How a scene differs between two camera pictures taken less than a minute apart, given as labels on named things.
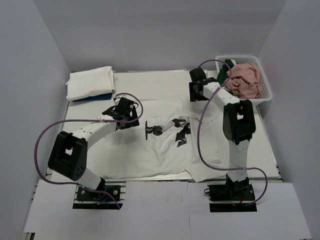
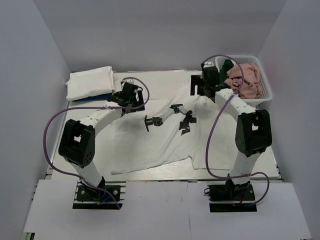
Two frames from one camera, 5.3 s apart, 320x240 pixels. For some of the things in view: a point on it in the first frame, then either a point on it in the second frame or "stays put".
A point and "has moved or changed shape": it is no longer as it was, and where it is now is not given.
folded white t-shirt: [89, 83] stays put
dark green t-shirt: [223, 74] stays put
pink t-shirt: [245, 80] stays put
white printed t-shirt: [170, 139] has moved or changed shape
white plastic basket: [266, 94] stays put
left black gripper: [130, 124] -> [140, 98]
